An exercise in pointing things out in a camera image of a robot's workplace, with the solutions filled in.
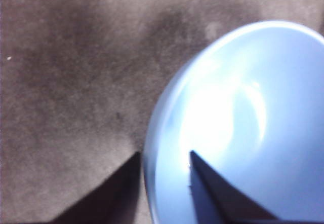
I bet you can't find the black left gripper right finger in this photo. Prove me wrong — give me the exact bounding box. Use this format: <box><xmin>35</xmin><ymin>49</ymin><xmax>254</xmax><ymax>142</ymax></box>
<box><xmin>188</xmin><ymin>150</ymin><xmax>279</xmax><ymax>222</ymax></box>

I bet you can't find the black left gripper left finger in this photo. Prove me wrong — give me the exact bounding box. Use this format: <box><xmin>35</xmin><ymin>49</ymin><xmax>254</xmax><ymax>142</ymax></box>
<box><xmin>48</xmin><ymin>151</ymin><xmax>145</xmax><ymax>223</ymax></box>

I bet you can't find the blue bowl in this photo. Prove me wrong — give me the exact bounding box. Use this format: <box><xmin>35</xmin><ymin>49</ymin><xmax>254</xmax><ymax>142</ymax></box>
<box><xmin>142</xmin><ymin>20</ymin><xmax>324</xmax><ymax>224</ymax></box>

